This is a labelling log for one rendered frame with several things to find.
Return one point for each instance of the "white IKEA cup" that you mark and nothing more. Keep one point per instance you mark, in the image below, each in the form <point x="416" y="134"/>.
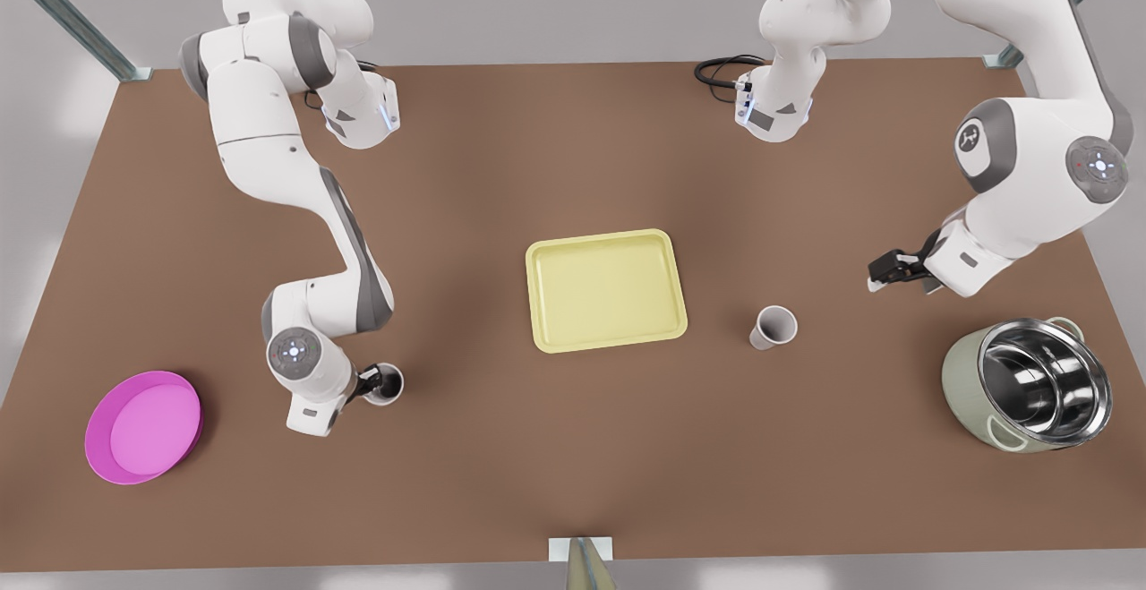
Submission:
<point x="391" y="383"/>
<point x="775" y="327"/>

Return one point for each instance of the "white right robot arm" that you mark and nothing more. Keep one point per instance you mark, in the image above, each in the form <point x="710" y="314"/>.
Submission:
<point x="260" y="133"/>

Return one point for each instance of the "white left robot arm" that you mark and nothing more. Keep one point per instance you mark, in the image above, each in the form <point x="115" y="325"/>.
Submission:
<point x="1030" y="160"/>

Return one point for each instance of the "yellow rectangular tray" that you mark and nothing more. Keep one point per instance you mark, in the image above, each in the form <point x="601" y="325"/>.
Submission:
<point x="605" y="290"/>

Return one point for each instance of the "green pot with steel inside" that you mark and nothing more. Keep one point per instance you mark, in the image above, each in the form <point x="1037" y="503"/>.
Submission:
<point x="1030" y="384"/>

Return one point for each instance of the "pink round plate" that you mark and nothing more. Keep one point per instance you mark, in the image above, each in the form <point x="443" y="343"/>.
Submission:
<point x="143" y="429"/>

